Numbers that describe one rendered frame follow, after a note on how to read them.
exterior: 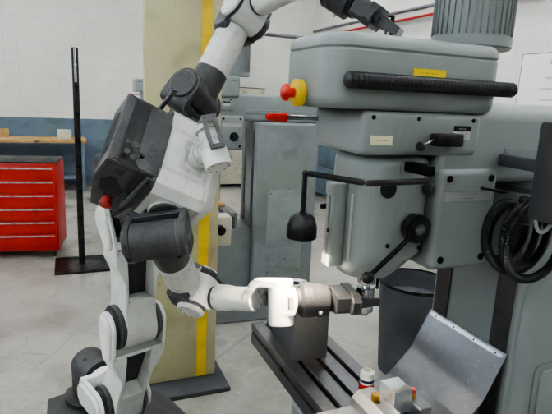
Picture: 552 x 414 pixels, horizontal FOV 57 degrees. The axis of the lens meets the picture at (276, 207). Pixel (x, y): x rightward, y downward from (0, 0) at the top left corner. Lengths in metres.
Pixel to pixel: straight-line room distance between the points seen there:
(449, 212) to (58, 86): 9.17
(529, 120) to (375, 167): 0.45
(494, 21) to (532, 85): 5.22
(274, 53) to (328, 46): 9.78
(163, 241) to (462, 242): 0.74
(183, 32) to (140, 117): 1.61
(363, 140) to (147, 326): 0.93
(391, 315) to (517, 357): 1.85
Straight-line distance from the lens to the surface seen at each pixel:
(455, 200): 1.32
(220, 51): 1.47
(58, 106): 10.08
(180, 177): 1.26
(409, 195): 1.26
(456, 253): 1.37
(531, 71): 6.62
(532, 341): 1.57
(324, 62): 1.11
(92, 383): 2.03
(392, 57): 1.15
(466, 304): 1.65
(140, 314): 1.67
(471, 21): 1.37
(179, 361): 3.27
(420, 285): 3.70
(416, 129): 1.21
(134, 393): 1.89
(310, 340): 1.66
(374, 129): 1.15
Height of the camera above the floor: 1.75
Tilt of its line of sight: 12 degrees down
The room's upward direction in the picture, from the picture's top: 3 degrees clockwise
